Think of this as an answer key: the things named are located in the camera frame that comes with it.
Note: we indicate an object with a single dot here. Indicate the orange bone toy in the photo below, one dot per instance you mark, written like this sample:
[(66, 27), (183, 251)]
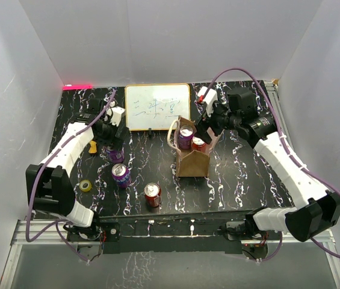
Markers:
[(93, 148)]

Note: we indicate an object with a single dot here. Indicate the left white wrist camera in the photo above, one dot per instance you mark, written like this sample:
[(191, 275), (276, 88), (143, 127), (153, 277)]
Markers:
[(115, 115)]

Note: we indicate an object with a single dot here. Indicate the brown canvas tote bag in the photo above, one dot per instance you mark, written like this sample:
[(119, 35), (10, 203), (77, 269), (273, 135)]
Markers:
[(190, 163)]

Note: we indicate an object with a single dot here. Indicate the yellow tape roll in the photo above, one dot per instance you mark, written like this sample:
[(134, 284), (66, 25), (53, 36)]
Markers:
[(85, 185)]

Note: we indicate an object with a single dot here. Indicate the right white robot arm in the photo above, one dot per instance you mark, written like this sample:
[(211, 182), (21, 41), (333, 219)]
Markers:
[(315, 208)]

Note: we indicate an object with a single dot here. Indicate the pink marker strip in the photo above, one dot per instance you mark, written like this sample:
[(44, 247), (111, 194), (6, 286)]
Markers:
[(76, 87)]

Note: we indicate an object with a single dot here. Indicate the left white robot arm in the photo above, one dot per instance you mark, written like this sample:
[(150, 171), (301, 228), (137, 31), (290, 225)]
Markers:
[(48, 184)]

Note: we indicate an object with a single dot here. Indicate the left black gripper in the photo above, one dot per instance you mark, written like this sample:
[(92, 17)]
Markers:
[(118, 141)]

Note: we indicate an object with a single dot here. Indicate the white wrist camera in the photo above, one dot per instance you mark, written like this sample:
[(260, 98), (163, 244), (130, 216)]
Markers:
[(115, 115), (206, 98)]

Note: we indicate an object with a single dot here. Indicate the purple can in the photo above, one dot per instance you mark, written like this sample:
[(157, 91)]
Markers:
[(186, 133), (116, 156), (121, 175)]

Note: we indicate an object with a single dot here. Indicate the small whiteboard orange frame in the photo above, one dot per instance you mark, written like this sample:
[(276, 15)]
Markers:
[(155, 106)]

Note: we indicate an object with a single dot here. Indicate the aluminium rail frame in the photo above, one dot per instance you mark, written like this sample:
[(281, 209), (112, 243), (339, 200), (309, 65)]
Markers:
[(239, 179)]

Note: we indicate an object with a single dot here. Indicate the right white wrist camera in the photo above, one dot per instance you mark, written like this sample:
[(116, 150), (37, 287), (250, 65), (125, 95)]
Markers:
[(206, 98)]

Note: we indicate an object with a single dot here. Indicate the red cola can front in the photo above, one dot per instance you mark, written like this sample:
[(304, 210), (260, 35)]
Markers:
[(152, 193)]

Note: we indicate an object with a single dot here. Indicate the red cola can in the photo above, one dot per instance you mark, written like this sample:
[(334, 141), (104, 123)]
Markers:
[(152, 193), (198, 144)]

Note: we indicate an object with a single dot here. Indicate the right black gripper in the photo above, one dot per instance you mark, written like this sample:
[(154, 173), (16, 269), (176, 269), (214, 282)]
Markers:
[(201, 131)]

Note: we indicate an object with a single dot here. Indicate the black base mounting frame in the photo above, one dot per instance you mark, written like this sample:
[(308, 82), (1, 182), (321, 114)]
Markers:
[(213, 231)]

